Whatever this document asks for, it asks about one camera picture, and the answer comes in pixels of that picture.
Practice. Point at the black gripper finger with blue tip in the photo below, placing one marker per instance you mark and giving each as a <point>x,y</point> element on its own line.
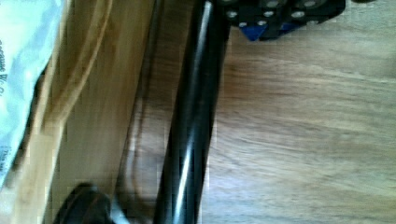
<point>264,20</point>

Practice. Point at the wooden drawer with black handle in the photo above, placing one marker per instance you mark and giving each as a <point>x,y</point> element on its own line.
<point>101,90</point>

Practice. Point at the snack packet in drawer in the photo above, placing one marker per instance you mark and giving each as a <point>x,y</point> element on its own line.
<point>28,29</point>

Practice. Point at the wooden cutting board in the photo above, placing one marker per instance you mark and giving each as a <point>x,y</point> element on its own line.
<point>305,130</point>

